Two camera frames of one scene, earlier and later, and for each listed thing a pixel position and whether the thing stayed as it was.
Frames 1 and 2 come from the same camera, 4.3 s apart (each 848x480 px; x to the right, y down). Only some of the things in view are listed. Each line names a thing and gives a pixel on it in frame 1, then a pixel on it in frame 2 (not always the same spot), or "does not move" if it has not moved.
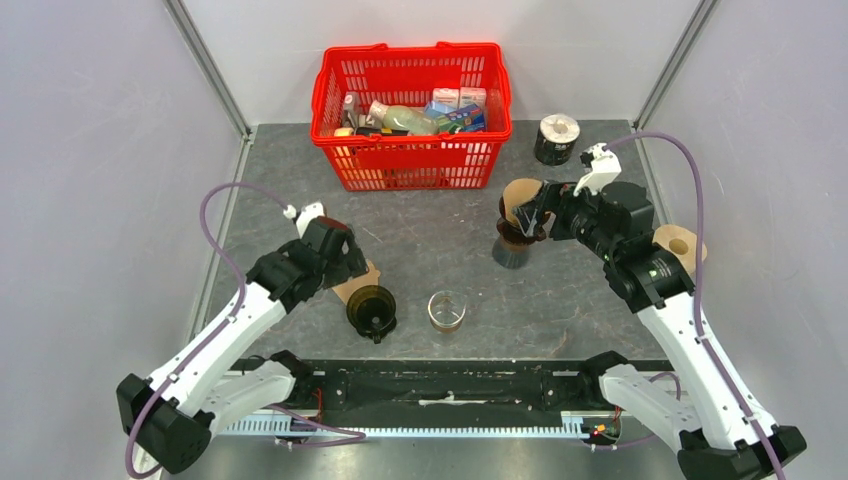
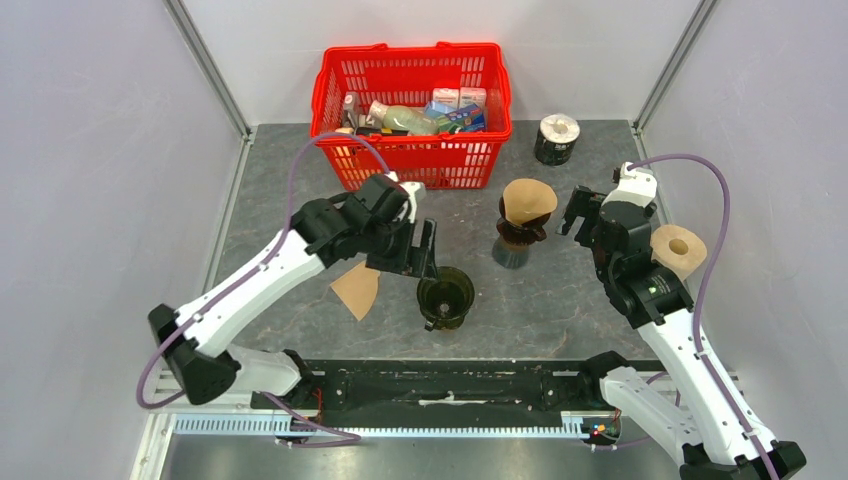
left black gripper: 351,264 → 419,261
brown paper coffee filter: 517,192 does not move
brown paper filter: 371,278 does not move
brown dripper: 509,232 does not move
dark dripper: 371,312 → 444,300
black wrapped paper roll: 555,139 does not move
